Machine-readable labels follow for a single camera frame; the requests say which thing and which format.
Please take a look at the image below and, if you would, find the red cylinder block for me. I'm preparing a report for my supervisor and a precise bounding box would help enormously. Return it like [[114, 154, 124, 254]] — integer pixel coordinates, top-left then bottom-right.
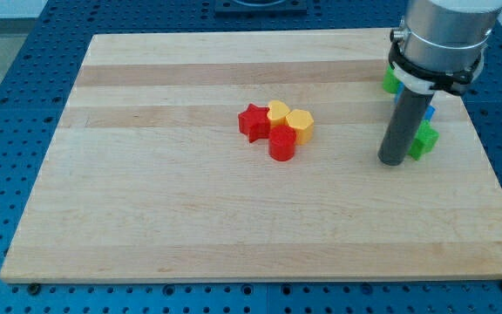
[[268, 125, 296, 161]]

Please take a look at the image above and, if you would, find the blue block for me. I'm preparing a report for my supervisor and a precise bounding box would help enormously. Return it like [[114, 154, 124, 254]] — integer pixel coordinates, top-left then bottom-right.
[[394, 83, 436, 121]]

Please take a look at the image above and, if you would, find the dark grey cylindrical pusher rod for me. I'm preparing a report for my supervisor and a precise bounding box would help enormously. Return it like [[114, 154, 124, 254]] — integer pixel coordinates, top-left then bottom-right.
[[377, 87, 433, 166]]

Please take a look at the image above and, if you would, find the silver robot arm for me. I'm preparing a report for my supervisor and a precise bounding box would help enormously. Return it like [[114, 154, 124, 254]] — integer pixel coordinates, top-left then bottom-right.
[[377, 0, 502, 166]]

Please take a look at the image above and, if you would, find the wooden board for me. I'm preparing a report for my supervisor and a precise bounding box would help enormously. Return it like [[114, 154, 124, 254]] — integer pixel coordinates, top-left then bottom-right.
[[0, 28, 502, 283]]

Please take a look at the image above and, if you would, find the yellow heart block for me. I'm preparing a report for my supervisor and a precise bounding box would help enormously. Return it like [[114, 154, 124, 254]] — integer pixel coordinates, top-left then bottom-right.
[[267, 99, 290, 128]]

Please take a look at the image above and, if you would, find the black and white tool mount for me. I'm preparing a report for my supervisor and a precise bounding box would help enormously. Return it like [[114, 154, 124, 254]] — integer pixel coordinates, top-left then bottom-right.
[[388, 43, 485, 96]]

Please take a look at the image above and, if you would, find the yellow hexagon block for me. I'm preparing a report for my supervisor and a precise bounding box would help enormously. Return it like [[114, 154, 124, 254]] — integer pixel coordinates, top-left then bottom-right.
[[285, 109, 315, 145]]

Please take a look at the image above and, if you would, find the green star block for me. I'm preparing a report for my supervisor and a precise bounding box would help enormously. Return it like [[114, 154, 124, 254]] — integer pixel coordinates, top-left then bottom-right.
[[408, 120, 439, 160]]

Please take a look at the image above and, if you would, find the red star block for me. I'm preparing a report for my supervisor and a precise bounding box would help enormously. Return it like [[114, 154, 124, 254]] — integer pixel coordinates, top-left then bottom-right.
[[238, 103, 270, 143]]

